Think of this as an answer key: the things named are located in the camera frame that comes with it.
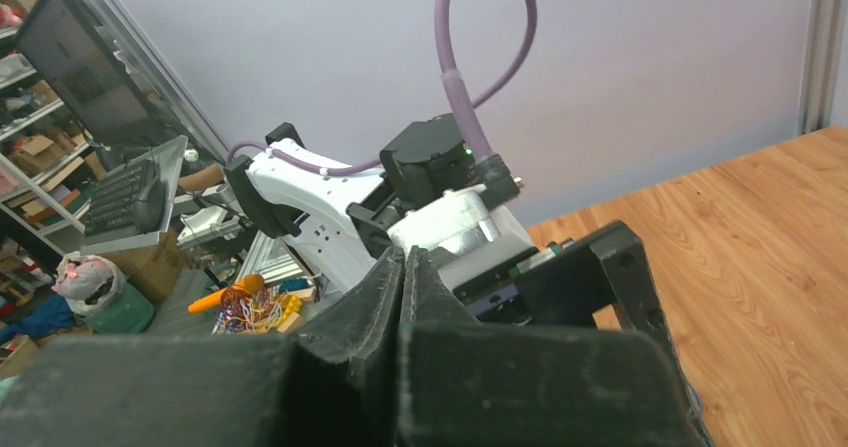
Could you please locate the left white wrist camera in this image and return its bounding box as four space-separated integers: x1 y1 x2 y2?
387 184 535 290

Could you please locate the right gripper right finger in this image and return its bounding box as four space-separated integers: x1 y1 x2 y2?
398 248 703 446

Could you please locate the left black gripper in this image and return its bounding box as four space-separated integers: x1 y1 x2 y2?
450 219 684 392

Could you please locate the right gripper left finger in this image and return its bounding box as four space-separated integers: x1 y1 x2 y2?
1 248 405 446

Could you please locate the black computer monitor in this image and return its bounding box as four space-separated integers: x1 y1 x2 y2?
15 0 179 147

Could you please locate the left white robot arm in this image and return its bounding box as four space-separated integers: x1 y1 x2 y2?
225 114 686 384

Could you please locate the black keyboard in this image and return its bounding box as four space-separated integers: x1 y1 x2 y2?
84 159 167 238

